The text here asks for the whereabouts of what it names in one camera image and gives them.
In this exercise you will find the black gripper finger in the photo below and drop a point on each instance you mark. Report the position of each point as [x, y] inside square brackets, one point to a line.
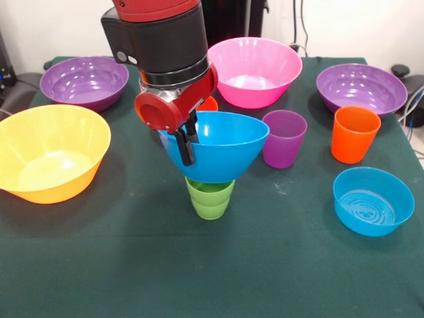
[187, 154]
[192, 130]

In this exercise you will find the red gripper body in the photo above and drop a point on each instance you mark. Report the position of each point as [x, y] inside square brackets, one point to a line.
[155, 114]

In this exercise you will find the deep blue plastic bowl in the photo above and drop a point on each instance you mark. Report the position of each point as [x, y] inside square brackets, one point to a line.
[225, 162]

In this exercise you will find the orange plastic bowl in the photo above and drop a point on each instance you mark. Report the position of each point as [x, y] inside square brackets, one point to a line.
[208, 105]

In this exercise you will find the green plastic cup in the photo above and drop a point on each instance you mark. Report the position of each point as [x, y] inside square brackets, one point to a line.
[208, 205]

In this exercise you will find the pink plastic bowl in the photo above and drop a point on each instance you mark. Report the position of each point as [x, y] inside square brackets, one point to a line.
[255, 96]

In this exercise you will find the purple plastic bowl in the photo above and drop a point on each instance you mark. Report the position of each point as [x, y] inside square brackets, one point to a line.
[83, 97]
[361, 101]

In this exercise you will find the purple plastic cup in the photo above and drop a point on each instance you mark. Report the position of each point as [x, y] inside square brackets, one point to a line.
[285, 152]

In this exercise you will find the dark green table cloth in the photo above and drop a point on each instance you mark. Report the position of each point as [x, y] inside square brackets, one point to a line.
[212, 265]

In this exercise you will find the yellow plastic bowl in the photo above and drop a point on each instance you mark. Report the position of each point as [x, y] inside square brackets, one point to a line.
[49, 172]

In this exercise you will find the black device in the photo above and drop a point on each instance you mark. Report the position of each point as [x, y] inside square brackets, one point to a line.
[6, 76]

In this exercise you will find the orange plastic cup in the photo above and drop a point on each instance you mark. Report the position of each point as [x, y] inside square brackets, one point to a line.
[351, 145]

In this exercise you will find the low blue plastic bowl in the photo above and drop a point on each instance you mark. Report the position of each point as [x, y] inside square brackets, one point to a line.
[364, 223]

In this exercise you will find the black round knob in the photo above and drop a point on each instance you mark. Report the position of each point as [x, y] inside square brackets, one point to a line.
[400, 70]

